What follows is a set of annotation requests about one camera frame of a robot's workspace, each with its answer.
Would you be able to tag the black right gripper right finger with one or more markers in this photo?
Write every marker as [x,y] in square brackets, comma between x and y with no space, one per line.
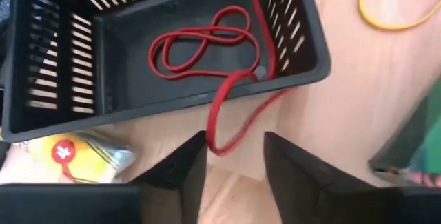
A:
[310,189]

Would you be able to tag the yellow green crayon box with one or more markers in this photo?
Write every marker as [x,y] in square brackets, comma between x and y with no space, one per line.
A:
[427,141]

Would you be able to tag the dark red rubber band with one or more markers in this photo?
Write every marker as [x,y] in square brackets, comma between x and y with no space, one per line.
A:
[232,8]

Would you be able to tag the yellow rubber band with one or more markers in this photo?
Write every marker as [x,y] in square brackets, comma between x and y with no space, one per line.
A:
[360,5]

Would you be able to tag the black plastic basket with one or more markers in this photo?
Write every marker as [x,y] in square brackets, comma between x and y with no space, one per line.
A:
[131,45]

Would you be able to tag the yellow plastic packet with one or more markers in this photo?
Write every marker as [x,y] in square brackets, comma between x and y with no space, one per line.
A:
[89,162]

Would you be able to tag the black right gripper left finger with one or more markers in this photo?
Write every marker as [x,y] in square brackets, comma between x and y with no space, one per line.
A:
[172,189]

